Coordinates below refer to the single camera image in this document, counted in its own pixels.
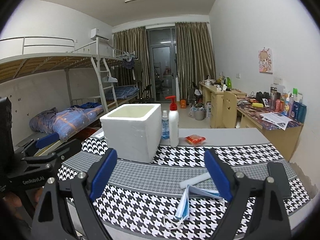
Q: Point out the wall air conditioner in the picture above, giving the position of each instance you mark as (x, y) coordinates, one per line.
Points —
(95, 34)

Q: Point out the houndstooth table mat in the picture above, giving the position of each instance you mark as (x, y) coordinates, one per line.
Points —
(138, 196)

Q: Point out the metal bunk bed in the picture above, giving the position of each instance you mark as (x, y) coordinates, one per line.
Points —
(54, 73)

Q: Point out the wooden smiley chair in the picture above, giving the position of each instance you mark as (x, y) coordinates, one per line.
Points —
(229, 111)

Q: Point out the brown curtain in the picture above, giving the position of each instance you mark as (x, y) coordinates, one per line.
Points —
(131, 46)
(195, 57)

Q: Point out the black smartphone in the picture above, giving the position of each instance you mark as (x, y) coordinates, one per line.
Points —
(278, 173)

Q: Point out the red snack packet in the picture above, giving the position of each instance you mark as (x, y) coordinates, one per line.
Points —
(194, 139)

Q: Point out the white foam tube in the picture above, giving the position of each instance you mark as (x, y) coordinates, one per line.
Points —
(195, 180)

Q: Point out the orange item on floor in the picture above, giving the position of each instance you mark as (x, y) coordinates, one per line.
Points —
(183, 104)

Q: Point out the person's left hand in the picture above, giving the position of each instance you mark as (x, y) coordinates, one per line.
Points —
(14, 203)

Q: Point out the white foam box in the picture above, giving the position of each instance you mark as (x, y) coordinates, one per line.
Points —
(134, 131)

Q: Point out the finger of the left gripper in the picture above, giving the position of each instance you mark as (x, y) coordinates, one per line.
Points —
(66, 151)
(47, 140)

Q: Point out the glass balcony door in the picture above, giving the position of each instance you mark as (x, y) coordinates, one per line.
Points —
(163, 67)

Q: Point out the right brown curtain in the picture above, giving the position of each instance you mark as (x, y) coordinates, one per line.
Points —
(195, 57)

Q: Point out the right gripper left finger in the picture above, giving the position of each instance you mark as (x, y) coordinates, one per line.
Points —
(100, 172)

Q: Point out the anime wall poster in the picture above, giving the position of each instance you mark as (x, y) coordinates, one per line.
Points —
(265, 61)

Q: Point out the grey trash bucket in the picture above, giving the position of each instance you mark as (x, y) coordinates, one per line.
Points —
(199, 113)

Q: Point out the white pump lotion bottle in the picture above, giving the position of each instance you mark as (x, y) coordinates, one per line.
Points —
(173, 118)

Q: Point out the black folding chair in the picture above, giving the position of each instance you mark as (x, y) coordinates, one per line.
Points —
(146, 95)

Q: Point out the left brown curtain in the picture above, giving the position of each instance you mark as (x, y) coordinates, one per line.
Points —
(131, 46)

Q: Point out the white papers on desk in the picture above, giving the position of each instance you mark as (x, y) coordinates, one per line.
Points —
(281, 121)

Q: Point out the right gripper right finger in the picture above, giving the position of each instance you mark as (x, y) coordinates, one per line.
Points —
(221, 174)

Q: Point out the wooden desk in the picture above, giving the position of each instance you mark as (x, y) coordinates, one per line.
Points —
(284, 140)

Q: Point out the blue spray bottle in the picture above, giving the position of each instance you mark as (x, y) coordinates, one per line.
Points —
(165, 125)

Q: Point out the blue plaid quilt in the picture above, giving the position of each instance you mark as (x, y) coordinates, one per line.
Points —
(67, 122)

